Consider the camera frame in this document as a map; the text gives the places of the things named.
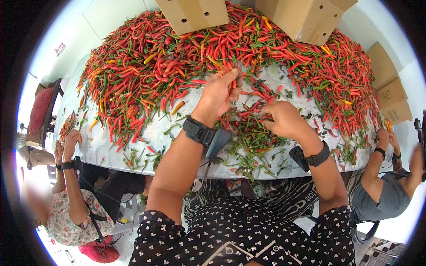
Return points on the large brown cardboard box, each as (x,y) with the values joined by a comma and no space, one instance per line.
(303,16)

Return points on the single red chili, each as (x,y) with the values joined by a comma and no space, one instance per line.
(266,117)

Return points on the person's right hand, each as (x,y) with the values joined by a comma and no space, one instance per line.
(288,121)

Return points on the person's left hand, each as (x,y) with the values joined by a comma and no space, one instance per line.
(213,99)

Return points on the small chili heap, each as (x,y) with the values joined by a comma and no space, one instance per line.
(67,126)

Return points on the red mesh sack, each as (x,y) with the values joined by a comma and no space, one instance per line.
(40,108)

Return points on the red chili bunch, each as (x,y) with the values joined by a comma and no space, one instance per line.
(230,89)

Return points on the dark wooden chair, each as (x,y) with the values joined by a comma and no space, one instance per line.
(48,113)

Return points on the person's legs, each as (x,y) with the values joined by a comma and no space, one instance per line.
(289,199)

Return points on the person's body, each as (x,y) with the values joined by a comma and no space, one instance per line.
(239,232)

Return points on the red bag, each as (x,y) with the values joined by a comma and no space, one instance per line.
(99,252)

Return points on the person's left fingers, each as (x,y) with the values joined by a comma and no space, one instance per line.
(237,91)

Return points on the person's right thumb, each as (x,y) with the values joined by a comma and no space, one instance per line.
(269,125)

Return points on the stack of flattened cartons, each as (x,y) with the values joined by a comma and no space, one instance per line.
(389,86)

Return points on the black wrist band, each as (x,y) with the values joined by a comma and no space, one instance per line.
(318,158)
(199,131)

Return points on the pile of red chili peppers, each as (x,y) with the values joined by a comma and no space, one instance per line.
(159,60)

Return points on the person's right fingers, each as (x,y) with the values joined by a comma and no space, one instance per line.
(269,110)

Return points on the person's left thumb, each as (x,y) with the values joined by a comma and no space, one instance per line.
(228,75)

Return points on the heap of green chili stems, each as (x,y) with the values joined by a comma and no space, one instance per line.
(253,143)

